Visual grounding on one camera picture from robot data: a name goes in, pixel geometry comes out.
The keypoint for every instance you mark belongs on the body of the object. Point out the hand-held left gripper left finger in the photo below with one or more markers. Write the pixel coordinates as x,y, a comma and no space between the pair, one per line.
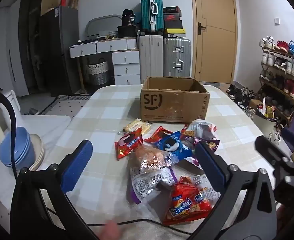
78,165

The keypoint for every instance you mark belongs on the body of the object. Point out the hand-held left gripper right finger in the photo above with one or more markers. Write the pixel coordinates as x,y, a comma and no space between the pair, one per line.
209,167

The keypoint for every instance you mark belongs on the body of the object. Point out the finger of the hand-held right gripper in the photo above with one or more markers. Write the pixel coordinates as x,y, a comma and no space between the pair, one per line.
293,138
268,150

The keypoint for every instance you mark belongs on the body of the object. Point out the purple snack packet yellow print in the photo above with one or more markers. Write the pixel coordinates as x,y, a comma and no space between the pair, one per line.
210,143

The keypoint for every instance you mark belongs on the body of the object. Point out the white snack packet red edges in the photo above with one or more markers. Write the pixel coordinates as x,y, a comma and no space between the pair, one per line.
202,129

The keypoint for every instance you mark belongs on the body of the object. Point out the blue cookie packet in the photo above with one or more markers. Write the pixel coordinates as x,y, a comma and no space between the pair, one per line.
173,148

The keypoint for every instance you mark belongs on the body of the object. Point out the large red snack packet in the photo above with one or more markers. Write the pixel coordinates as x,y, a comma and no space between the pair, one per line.
189,205

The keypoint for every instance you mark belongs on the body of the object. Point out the red cookie packet pink cream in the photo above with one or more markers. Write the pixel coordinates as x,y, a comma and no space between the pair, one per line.
127,146

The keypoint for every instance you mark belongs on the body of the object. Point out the red cookie packet chocolate cream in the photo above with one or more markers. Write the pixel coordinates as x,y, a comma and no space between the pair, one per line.
159,134

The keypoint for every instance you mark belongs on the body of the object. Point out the clear bread packet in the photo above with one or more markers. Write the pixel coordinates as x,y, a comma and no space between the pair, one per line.
149,160

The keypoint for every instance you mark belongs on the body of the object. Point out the purple and white snack packet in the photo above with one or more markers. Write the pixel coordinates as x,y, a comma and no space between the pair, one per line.
147,183

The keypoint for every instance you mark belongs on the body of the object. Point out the white cookie packet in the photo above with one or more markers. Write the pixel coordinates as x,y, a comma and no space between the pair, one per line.
136,127

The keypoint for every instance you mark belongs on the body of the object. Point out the brown cardboard box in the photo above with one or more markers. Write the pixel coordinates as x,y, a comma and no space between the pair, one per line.
172,105

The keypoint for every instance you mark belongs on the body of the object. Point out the person's left hand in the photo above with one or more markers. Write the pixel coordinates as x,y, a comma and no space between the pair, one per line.
112,231

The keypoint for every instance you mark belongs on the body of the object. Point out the beige plate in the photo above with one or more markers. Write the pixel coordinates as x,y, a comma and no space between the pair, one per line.
40,158
38,147

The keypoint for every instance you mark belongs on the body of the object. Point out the white marble side table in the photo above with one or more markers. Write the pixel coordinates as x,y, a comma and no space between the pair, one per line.
49,127

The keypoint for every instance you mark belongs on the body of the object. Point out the blue bowl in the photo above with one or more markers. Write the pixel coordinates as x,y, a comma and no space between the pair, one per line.
16,147
28,167

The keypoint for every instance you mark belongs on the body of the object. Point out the checked tablecloth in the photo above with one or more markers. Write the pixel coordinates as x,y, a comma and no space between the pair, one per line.
107,120

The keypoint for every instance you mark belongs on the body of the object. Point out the pile of dark shoes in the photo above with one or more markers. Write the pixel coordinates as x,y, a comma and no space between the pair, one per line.
242,95

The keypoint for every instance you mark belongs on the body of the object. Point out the black and white patterned rug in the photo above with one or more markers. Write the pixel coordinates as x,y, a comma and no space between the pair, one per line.
64,103

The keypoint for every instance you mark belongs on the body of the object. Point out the grey slipper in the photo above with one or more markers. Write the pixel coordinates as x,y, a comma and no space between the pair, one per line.
33,110

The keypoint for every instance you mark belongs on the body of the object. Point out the shoe rack with shoes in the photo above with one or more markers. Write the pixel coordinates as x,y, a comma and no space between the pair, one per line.
291,67

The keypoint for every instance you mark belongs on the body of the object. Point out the white electric kettle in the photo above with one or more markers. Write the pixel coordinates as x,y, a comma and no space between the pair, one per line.
10,102

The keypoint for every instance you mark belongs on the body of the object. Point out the woven grey and white basket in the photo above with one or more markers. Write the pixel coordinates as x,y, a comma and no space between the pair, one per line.
98,73

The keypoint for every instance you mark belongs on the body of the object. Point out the dark grey refrigerator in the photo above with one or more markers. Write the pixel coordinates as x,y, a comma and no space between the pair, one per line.
59,52

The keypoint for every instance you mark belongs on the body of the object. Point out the silver suitcase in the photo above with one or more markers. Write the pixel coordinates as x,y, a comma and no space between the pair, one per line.
177,57

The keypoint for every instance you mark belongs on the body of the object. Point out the white dresser with drawers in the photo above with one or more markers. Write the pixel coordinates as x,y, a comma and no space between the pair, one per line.
124,60

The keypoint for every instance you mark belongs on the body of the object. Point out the beige suitcase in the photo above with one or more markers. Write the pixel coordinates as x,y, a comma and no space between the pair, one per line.
150,60

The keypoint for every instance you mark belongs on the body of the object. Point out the white wardrobe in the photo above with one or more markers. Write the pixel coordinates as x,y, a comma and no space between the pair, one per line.
9,55

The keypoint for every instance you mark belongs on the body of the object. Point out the wooden door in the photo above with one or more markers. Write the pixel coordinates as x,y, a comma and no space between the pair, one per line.
217,30

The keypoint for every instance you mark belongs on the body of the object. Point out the small white basket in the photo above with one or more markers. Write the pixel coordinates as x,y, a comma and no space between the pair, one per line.
112,34

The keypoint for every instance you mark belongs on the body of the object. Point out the yellow and black shoe box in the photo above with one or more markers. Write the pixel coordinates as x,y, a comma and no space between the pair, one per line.
175,33

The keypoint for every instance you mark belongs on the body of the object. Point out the grey arched mirror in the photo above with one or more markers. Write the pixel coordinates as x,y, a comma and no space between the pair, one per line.
89,25

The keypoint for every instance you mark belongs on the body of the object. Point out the plain black shoe box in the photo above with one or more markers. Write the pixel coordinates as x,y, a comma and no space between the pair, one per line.
173,24

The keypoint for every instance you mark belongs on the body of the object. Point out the red and black shoe box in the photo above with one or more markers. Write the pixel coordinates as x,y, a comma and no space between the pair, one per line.
171,17

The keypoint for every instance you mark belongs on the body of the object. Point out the black printed bag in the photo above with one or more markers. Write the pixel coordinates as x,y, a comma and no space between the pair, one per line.
129,17

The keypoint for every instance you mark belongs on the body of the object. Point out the small brown carton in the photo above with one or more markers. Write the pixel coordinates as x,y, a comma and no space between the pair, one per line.
75,0

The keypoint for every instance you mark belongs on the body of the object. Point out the teal suitcase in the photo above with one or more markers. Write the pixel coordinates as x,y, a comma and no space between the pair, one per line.
147,12

